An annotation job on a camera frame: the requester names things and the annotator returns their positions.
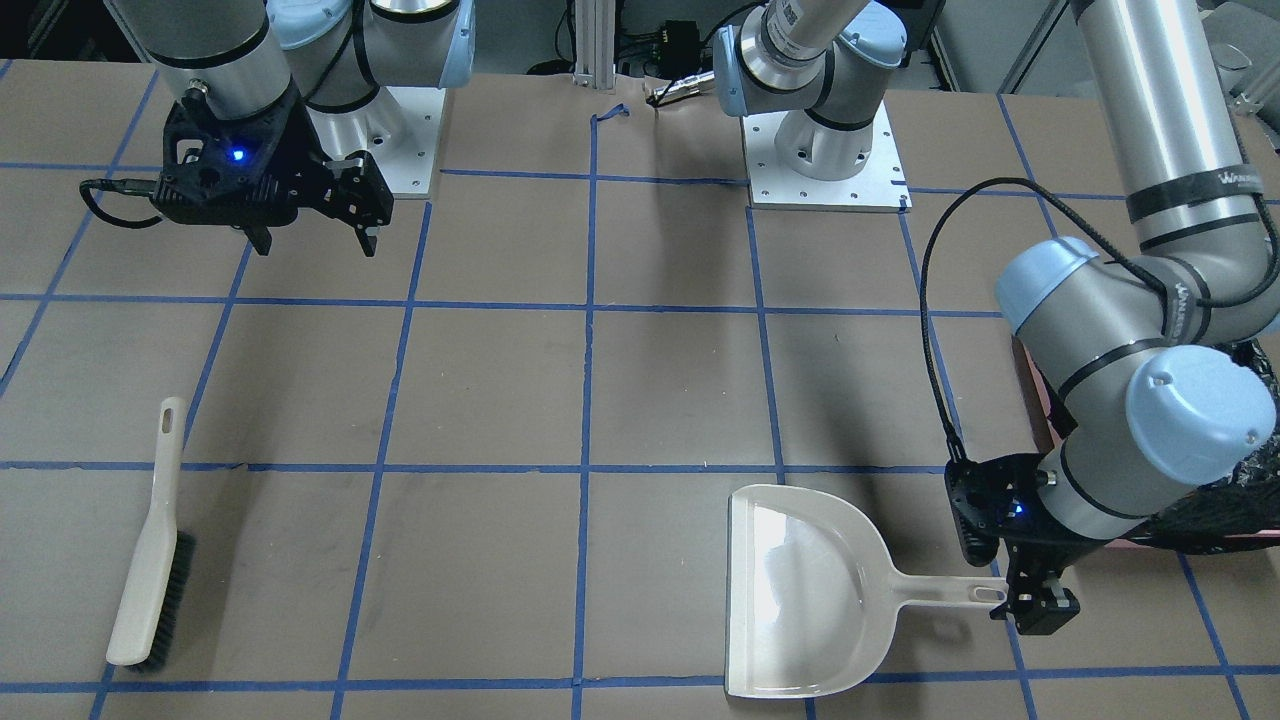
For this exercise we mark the beige hand brush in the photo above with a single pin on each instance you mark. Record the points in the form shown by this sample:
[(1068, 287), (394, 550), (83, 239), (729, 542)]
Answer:
[(146, 619)]

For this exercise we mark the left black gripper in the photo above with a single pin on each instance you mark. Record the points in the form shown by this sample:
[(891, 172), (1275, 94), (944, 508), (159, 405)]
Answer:
[(1052, 548)]

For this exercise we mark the beige plastic dustpan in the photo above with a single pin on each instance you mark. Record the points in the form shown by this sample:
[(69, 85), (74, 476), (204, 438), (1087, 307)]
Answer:
[(813, 596)]

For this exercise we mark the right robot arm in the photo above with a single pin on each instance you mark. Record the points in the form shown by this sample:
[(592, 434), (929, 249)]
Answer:
[(337, 53)]

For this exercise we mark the aluminium frame post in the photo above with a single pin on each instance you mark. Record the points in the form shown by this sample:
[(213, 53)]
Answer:
[(594, 44)]

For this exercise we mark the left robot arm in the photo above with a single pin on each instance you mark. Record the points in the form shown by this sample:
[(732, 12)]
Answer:
[(1206, 272)]

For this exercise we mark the pink bin with black bag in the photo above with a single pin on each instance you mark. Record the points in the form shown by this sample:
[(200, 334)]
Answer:
[(1153, 422)]

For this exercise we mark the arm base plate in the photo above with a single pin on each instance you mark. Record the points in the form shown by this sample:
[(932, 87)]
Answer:
[(401, 128), (795, 163)]

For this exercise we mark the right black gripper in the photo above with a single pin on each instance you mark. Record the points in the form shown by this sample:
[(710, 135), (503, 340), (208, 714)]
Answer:
[(303, 152)]

